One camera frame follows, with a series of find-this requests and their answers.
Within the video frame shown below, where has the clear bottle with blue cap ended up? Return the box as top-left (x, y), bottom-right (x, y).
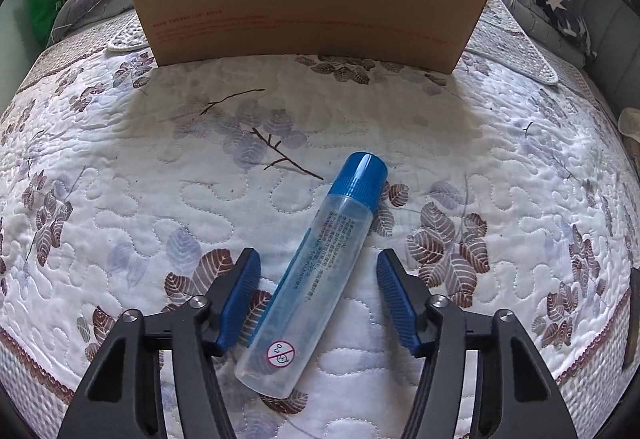
top-left (234, 151), bottom-right (388, 396)

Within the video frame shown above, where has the grey padded headboard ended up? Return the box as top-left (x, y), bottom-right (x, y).
top-left (542, 0), bottom-right (640, 84)

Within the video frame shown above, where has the beige crumpled cloth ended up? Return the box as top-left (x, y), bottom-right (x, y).
top-left (619, 108), bottom-right (640, 150)

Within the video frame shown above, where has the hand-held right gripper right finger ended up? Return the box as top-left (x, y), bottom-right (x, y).
top-left (376, 249), bottom-right (581, 439)

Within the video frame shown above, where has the brown cardboard box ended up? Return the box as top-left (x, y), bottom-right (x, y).
top-left (122, 0), bottom-right (495, 74)

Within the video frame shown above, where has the green plastic bag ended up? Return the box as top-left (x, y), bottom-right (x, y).
top-left (27, 0), bottom-right (66, 47)

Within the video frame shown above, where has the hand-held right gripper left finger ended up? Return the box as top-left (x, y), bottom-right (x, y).
top-left (56, 247), bottom-right (262, 439)

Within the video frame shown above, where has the grey folded blanket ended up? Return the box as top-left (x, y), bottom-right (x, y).
top-left (492, 0), bottom-right (586, 64)

